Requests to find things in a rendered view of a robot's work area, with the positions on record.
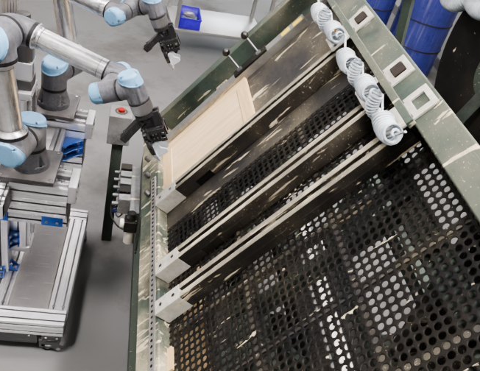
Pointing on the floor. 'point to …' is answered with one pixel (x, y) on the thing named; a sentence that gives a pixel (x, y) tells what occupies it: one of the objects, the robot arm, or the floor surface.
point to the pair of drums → (420, 29)
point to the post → (111, 190)
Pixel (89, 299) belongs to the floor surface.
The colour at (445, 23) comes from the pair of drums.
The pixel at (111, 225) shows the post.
